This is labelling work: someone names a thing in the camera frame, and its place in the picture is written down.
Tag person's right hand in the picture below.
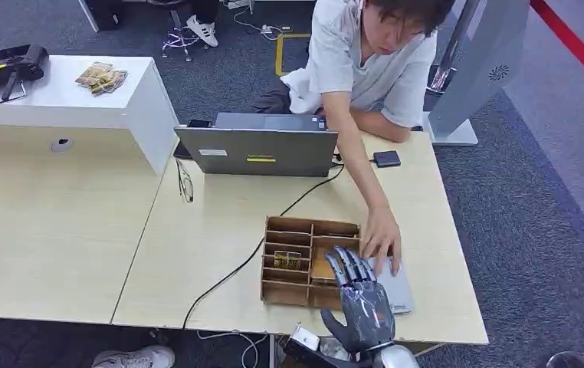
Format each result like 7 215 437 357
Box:
360 207 403 276

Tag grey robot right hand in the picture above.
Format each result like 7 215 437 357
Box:
320 246 397 354

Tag grey card reader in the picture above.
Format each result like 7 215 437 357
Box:
368 256 415 315

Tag gold printed card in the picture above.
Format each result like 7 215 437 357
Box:
274 251 303 271

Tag small black square device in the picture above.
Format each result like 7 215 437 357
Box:
372 149 402 169

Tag wooden card box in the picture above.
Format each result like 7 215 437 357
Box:
260 215 363 312

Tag grey laptop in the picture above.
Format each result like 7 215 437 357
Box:
173 112 340 178

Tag person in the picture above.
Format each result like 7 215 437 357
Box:
251 0 455 278

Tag grey kiosk stand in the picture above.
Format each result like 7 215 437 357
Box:
422 0 532 147

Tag eyeglasses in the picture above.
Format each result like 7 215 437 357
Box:
176 159 195 204

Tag yellow floor tape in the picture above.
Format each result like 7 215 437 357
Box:
275 32 312 77

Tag dark round object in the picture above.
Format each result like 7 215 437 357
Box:
546 351 584 368

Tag person's white striped sneaker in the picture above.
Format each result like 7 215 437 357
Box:
186 14 219 48

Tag chrome chair base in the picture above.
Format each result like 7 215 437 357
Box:
162 25 207 62

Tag stack of gold cards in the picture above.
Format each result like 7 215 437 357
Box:
74 61 129 96

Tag white cabinet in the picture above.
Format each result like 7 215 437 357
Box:
0 54 180 176

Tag black box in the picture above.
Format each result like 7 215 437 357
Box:
78 0 126 32

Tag black device with yellow stripe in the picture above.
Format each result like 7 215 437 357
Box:
0 44 51 107

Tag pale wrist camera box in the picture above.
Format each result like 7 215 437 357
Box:
290 326 322 353

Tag white cable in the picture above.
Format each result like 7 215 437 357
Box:
196 330 268 368

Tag long black cable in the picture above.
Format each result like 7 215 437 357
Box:
182 163 346 331

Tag chrome stanchion post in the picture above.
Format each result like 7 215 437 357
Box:
426 0 471 95

